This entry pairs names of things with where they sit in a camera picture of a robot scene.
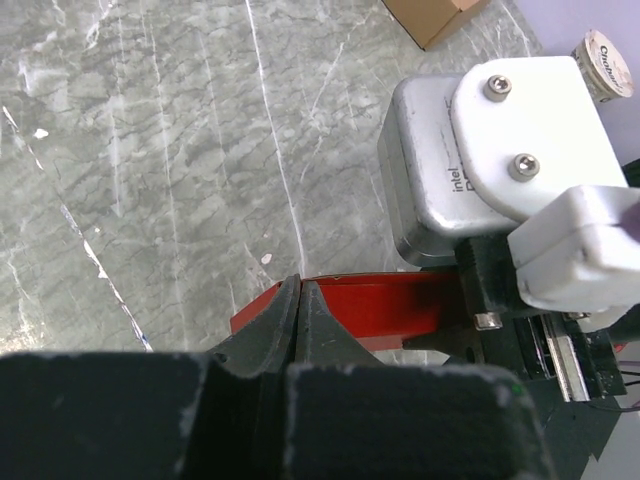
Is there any red paper box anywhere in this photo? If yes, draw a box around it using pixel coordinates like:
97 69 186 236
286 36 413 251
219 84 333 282
230 272 468 363

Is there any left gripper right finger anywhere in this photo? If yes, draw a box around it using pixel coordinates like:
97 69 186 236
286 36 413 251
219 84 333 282
284 283 555 479

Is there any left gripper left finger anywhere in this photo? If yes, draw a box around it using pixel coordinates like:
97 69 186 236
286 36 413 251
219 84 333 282
1 276 301 479

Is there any brown cardboard box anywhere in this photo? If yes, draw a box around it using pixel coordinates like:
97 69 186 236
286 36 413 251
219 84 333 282
383 0 490 50

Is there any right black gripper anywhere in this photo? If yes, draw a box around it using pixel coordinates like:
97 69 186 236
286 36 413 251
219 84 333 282
403 235 639 479

